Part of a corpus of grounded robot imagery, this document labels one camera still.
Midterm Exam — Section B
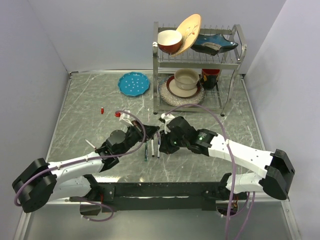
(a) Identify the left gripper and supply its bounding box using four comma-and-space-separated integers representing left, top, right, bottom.
118, 121, 160, 158

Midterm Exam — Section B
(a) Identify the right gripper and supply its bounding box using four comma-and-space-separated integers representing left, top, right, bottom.
158, 126, 189, 153

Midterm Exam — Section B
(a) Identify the blue white marker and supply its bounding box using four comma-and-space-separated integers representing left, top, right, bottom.
157, 144, 161, 159

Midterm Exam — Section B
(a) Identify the black white marker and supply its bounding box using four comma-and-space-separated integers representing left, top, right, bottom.
151, 139, 155, 158

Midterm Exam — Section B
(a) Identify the green pen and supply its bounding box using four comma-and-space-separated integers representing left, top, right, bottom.
144, 142, 149, 162

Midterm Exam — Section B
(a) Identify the purple pen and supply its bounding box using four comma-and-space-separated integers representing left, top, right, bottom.
156, 131, 161, 145

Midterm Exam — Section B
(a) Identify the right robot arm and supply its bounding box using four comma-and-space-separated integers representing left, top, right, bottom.
159, 114, 295, 201

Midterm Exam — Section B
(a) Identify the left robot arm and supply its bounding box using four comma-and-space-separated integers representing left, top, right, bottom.
12, 120, 160, 213

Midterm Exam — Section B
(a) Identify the speckled glass plate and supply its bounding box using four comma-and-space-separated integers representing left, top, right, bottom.
157, 75, 205, 107

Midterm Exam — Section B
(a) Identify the brown rimmed plate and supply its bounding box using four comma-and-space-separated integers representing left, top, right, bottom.
165, 75, 201, 99

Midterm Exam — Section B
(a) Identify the blue dotted plate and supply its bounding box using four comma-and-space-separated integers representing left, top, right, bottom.
117, 71, 150, 97

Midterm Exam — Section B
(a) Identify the metal dish rack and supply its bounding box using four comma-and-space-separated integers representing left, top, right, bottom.
152, 22, 247, 117

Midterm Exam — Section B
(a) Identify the beige ceramic bowl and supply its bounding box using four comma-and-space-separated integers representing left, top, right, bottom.
174, 68, 200, 90

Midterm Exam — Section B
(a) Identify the red white marker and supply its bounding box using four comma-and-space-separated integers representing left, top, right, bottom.
85, 139, 97, 150

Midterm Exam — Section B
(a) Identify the dark red mug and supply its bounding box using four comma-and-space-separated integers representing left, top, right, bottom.
200, 69, 221, 90

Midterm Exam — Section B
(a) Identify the red white bowl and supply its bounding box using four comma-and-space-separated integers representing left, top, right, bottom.
157, 30, 183, 54

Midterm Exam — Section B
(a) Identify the dark blue wavy dish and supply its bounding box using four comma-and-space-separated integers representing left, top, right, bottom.
191, 34, 239, 56

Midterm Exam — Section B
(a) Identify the tan floral plate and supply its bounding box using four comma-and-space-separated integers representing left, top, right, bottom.
170, 13, 202, 57

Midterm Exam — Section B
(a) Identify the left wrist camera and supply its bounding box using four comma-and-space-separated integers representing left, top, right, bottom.
115, 109, 133, 127

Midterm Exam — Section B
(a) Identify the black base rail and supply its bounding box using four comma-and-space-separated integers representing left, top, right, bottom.
69, 181, 241, 217

